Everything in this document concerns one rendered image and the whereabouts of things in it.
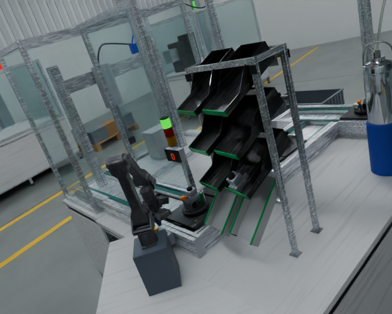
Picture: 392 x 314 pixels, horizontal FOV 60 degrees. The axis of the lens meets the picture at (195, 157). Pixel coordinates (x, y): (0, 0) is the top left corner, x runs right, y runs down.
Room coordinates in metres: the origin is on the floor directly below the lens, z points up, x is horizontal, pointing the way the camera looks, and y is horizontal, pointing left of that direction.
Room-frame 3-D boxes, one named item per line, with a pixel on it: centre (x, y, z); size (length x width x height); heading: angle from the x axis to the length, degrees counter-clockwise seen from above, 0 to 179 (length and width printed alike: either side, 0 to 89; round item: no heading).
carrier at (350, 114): (2.08, -1.16, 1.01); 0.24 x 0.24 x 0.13; 37
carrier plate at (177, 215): (1.51, 0.08, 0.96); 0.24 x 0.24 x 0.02; 37
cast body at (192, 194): (1.52, 0.07, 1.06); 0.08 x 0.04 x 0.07; 127
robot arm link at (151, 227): (1.20, 0.29, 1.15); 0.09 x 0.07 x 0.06; 82
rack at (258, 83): (1.29, -0.24, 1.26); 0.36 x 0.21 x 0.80; 37
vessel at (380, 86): (1.51, -0.92, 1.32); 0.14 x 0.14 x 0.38
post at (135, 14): (1.75, 0.07, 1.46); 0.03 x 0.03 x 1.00; 37
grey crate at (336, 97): (3.23, -1.20, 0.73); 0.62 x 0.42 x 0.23; 37
